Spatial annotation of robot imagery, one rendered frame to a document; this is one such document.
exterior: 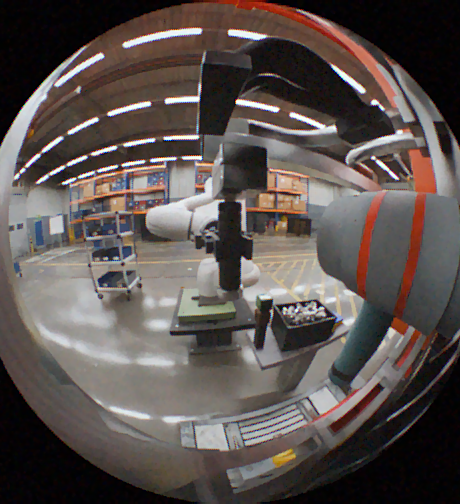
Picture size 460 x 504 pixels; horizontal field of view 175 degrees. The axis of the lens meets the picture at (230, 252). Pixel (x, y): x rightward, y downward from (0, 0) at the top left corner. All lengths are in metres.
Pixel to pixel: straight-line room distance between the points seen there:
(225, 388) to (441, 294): 0.94
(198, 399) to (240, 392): 0.23
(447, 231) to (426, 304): 0.06
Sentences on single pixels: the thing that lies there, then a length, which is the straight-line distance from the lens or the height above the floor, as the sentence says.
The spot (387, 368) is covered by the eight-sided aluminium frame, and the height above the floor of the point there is 0.62.
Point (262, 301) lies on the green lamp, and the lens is 0.41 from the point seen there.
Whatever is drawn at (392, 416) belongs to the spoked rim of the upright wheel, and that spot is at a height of 0.62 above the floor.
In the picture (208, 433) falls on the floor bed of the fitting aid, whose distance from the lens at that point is 0.81.
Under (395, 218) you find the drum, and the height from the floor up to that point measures 0.88.
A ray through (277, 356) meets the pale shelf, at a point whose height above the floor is 0.45.
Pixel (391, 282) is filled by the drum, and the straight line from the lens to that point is 0.16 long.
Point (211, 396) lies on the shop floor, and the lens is 0.95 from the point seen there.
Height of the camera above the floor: 0.87
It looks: 13 degrees down
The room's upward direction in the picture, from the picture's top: straight up
